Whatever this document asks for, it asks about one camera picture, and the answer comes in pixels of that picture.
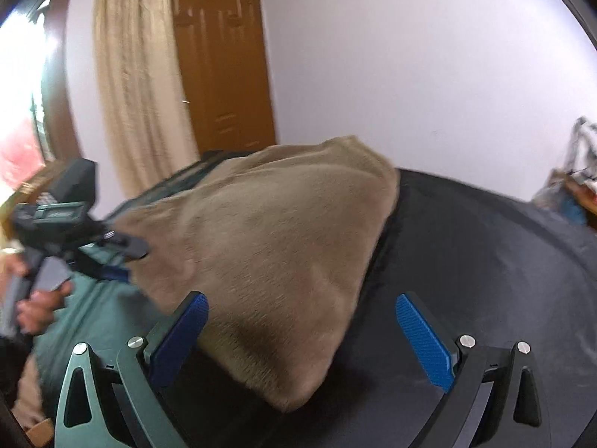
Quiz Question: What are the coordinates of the brown wooden door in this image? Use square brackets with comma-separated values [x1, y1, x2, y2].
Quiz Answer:
[169, 0, 277, 155]

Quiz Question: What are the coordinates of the person's left hand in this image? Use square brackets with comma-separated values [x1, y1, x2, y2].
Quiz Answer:
[0, 247, 75, 337]

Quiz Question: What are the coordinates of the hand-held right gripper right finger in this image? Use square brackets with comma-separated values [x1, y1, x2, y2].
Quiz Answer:
[395, 292, 544, 448]

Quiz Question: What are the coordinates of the blue cloth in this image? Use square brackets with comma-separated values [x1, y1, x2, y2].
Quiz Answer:
[562, 196, 588, 228]

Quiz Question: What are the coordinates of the brown fleece garment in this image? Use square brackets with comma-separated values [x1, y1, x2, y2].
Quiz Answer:
[105, 135, 402, 414]

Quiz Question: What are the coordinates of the wooden desk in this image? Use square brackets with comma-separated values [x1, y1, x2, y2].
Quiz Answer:
[564, 172, 597, 227]

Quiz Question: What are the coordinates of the beige curtain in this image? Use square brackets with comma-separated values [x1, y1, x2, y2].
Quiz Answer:
[93, 0, 201, 194]

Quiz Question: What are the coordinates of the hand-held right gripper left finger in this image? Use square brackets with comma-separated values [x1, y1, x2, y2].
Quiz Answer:
[53, 290, 209, 448]

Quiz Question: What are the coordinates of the clear plastic bag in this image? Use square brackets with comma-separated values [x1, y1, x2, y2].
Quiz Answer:
[532, 168, 567, 215]

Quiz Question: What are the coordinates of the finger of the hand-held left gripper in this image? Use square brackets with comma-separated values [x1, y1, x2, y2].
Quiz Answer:
[77, 249, 134, 285]
[100, 228, 150, 259]

